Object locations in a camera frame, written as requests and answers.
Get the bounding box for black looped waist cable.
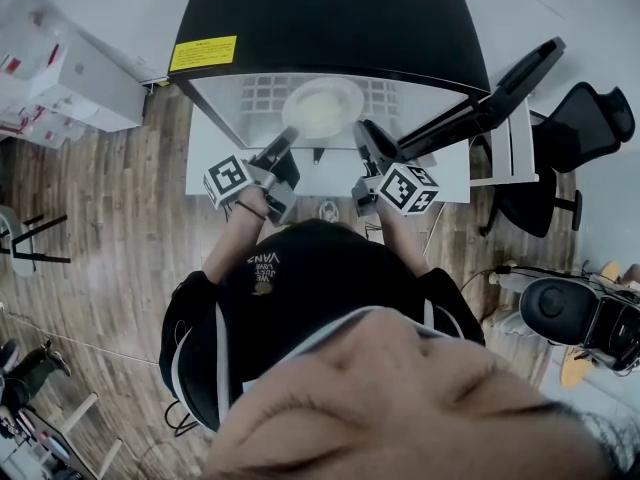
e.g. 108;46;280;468
165;400;199;437

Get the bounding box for person's black shirt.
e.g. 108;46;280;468
158;217;486;432

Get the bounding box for black mesh office chair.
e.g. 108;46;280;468
479;81;637;239

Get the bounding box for person's face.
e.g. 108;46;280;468
199;307;621;480

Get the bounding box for grey chair with black legs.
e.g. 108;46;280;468
0;205;71;277

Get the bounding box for black wrist band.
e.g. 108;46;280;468
233;198;267;220

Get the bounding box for clear bottles with red labels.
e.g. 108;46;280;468
0;102;96;149

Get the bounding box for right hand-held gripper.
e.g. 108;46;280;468
351;119;441;217

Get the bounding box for person's left forearm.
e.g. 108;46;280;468
202;187;269;284

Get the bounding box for round wooden side table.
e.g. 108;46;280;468
559;260;622;389

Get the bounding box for clear water jug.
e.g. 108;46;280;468
0;0;76;99

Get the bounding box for thin white floor cable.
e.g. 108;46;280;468
0;302;161;367

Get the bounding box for person's right forearm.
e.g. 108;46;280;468
379;200;434;277

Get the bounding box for dark desk with wooden legs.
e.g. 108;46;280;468
0;392;124;480

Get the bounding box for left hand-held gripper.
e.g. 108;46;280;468
202;126;301;227

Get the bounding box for white round plate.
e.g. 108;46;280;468
281;77;365;140

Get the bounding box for white table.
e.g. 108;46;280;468
185;102;472;204

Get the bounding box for white cardboard boxes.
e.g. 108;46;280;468
29;32;151;132

